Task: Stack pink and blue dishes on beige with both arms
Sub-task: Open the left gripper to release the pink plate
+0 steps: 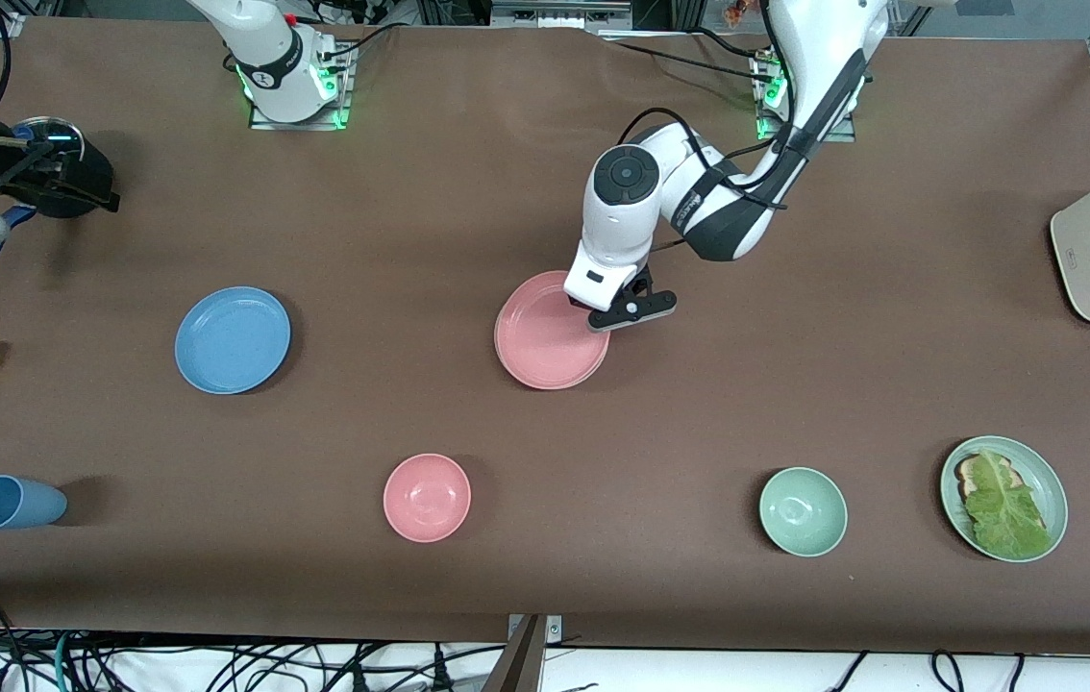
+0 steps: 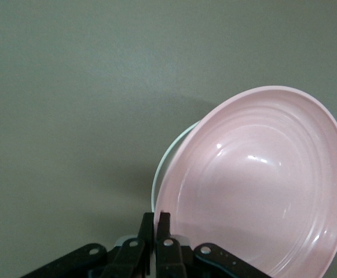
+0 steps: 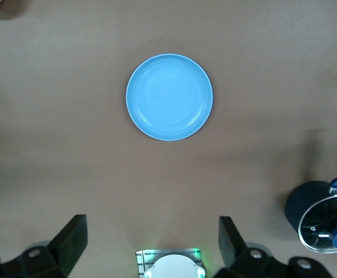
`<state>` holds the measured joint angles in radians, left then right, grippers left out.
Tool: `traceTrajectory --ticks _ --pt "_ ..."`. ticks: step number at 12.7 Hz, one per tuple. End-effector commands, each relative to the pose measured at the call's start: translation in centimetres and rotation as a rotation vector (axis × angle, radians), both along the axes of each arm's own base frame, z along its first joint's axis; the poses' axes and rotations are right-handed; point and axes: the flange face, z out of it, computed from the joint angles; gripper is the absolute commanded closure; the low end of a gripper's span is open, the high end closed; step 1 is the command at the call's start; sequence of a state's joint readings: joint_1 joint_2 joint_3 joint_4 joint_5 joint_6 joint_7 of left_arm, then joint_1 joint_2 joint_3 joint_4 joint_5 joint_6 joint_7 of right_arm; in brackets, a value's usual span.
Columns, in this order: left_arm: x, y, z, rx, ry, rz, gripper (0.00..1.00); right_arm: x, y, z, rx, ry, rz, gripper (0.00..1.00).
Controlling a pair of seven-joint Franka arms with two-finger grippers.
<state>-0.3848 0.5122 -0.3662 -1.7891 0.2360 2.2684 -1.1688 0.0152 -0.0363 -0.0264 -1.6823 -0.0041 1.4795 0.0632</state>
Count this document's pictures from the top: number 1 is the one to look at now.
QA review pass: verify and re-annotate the pink shallow bowl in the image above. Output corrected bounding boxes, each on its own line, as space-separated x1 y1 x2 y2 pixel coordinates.
494 270 611 391

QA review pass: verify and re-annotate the blue shallow bowl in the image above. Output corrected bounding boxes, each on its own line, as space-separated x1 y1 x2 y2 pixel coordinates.
174 286 292 396

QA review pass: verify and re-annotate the glass lid blue knob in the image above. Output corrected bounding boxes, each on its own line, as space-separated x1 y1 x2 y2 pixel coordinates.
14 116 86 193

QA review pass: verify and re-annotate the brown table cover sheet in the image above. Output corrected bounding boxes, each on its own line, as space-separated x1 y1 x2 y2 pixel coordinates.
0 14 1090 656

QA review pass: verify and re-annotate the small deep green bowl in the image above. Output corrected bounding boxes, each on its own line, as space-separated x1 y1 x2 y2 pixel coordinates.
758 466 849 558

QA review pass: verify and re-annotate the grey metal box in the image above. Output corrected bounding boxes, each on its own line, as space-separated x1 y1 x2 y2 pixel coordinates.
490 0 634 30

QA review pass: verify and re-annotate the small deep pink bowl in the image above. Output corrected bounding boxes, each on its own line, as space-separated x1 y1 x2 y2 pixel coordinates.
383 453 472 544

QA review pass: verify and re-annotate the blue plastic cup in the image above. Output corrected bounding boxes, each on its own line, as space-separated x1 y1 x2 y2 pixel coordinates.
0 475 68 531

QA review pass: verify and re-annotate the toasted bread slice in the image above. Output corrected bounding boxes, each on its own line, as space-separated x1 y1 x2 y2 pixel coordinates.
954 455 1017 501

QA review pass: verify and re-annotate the dark angled bar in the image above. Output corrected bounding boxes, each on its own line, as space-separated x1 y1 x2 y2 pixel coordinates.
478 615 548 692

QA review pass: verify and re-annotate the green lettuce leaf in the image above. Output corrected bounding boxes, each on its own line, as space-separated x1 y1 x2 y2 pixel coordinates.
963 449 1053 560

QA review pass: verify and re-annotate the green plate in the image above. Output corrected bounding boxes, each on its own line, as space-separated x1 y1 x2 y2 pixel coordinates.
939 435 1070 564

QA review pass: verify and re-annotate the black pot blue handle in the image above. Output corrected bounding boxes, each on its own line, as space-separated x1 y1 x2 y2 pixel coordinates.
0 115 118 285

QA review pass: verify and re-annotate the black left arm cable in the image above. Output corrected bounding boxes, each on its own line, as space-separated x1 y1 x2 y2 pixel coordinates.
617 106 796 210

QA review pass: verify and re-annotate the long black table cable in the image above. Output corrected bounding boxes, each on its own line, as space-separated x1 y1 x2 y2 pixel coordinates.
600 35 767 80

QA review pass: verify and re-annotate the short black table cable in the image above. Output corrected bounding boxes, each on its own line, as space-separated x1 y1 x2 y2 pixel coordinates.
317 21 413 61

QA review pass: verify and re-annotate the grey metal bracket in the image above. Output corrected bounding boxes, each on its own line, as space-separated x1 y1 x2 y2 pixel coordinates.
507 613 563 645

